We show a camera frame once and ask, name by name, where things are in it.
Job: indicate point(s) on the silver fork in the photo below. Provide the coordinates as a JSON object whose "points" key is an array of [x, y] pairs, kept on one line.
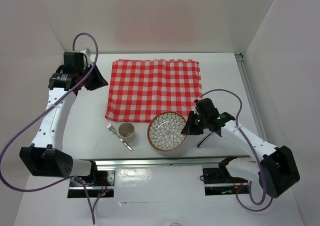
{"points": [[113, 131]]}

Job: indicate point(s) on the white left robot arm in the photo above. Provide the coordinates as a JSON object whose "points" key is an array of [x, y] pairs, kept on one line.
{"points": [[45, 156]]}

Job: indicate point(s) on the beige cup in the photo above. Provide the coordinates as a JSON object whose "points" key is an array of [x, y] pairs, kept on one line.
{"points": [[127, 132]]}

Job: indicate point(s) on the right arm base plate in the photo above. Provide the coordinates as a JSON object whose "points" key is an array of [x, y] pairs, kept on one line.
{"points": [[217, 184]]}

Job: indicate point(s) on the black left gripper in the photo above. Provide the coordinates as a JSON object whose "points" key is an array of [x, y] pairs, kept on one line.
{"points": [[99, 80]]}

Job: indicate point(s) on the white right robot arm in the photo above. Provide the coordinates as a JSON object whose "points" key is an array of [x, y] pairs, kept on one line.
{"points": [[274, 168]]}

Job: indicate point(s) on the floral patterned ceramic bowl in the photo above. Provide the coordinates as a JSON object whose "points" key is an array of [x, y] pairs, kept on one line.
{"points": [[164, 131]]}

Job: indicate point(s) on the red white checkered cloth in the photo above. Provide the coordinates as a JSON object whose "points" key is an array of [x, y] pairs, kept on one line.
{"points": [[139, 90]]}

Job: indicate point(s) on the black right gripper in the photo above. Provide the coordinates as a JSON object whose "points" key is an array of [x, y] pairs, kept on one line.
{"points": [[189, 128]]}

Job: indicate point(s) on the aluminium frame rail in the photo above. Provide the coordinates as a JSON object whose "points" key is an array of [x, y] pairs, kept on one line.
{"points": [[224, 80]]}

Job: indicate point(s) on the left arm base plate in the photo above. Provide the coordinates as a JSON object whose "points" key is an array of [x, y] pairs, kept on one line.
{"points": [[101, 183]]}

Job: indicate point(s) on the silver table knife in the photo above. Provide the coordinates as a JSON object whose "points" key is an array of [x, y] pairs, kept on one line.
{"points": [[204, 140]]}

